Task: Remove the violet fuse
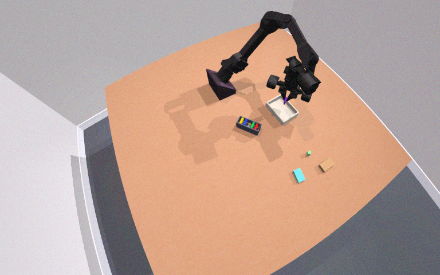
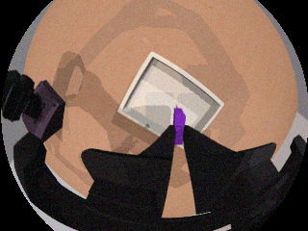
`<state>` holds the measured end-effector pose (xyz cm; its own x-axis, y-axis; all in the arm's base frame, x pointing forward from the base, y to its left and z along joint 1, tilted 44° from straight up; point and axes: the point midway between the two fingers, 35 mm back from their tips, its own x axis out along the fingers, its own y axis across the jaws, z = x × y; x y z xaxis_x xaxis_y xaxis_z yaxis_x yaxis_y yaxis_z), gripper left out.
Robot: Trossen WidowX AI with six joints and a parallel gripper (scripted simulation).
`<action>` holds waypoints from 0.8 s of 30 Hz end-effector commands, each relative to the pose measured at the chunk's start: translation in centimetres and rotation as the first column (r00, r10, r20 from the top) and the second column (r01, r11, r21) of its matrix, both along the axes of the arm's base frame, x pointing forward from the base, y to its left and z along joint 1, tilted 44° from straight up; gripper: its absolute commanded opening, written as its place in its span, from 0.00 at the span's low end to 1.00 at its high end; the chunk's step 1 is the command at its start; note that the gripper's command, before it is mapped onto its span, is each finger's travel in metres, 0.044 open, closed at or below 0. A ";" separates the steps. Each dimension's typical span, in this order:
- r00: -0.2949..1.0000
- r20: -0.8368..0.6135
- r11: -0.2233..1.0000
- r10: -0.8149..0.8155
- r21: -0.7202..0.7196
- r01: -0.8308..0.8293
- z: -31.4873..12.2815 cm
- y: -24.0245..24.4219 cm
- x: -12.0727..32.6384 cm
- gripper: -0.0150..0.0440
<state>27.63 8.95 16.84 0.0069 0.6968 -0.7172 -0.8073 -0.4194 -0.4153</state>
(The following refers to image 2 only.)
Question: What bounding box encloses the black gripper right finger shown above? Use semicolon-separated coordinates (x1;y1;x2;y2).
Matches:
184;124;276;215

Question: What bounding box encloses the white shallow tray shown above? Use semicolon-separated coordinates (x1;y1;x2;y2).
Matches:
118;51;224;136

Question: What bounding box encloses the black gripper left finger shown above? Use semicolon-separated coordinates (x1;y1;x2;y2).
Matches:
81;124;176;214

